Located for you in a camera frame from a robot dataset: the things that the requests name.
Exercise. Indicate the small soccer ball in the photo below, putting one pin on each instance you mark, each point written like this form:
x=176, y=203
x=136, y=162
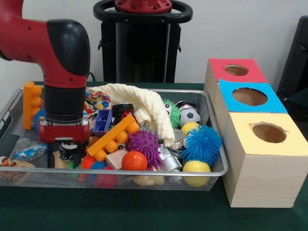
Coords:
x=190, y=115

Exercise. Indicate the large blue spiky ball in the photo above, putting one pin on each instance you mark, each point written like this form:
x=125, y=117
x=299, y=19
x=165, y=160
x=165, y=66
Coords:
x=202, y=144

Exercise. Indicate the wooden box with three holes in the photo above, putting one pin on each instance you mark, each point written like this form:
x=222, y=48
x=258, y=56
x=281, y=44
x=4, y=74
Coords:
x=260, y=178

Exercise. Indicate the yellow ball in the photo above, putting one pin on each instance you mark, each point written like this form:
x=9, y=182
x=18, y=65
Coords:
x=197, y=168

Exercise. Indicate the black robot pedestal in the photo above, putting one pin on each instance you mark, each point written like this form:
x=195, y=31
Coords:
x=144, y=48

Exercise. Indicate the dark green table cloth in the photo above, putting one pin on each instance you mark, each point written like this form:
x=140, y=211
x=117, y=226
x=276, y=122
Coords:
x=144, y=211

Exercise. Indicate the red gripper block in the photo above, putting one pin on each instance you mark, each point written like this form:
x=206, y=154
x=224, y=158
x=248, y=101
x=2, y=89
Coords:
x=63, y=131

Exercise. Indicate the purple spiky ball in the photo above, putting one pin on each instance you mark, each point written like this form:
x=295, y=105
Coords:
x=144, y=147

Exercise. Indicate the black chair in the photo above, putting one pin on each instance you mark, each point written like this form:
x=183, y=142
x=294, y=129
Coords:
x=296, y=62

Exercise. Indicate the clear plastic packet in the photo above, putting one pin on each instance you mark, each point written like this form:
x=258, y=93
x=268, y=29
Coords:
x=30, y=150

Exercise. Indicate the orange ball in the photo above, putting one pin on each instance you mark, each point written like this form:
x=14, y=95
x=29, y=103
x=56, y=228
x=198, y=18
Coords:
x=134, y=160

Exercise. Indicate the shallow clear mesh bin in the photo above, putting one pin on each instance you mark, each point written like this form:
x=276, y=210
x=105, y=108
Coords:
x=159, y=182

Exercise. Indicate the dark metal can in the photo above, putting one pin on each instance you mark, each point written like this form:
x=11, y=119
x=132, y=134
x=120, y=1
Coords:
x=65, y=150

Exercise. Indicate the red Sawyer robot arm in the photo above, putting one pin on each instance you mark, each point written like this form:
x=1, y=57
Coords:
x=48, y=48

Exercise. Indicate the colourful patterned cloth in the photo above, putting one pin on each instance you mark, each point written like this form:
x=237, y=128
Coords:
x=98, y=102

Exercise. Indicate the cream knitted cloth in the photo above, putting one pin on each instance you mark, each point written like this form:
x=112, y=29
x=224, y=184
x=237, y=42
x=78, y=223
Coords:
x=149, y=106

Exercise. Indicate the purple toy building block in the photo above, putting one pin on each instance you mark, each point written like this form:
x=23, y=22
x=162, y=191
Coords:
x=102, y=122

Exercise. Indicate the orange toy building block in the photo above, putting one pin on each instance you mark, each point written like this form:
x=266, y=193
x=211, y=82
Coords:
x=111, y=139
x=31, y=103

